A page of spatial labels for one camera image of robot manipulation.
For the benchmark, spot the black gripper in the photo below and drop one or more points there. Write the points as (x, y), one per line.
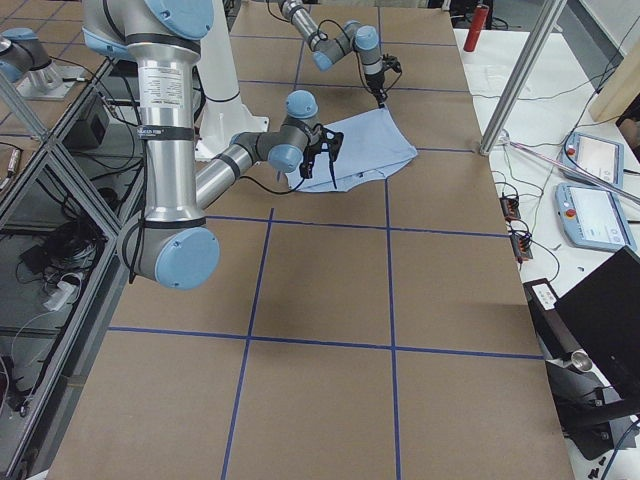
(311, 151)
(374, 83)

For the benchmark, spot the light blue t-shirt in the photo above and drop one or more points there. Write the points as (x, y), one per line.
(373, 149)

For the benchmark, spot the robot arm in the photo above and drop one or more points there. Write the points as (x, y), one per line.
(168, 241)
(330, 42)

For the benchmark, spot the small grey robot arm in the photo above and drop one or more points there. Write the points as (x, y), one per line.
(26, 63)

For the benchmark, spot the red cylinder bottle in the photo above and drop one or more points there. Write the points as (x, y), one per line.
(479, 17)

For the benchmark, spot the upper teach pendant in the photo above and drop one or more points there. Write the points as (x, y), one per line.
(584, 155)

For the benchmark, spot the teach pendant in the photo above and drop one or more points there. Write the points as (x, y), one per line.
(592, 218)
(584, 155)

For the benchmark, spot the black box under rack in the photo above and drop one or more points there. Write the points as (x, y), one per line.
(89, 130)

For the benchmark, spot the lower teach pendant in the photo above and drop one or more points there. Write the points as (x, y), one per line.
(592, 218)

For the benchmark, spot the white power strip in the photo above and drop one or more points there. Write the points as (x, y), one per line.
(61, 295)

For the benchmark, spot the aluminium frame post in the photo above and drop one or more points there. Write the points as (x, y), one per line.
(536, 40)

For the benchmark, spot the electronics board with wires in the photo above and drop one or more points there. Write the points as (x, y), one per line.
(518, 230)

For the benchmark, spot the aluminium frame rack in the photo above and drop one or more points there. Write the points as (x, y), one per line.
(60, 221)

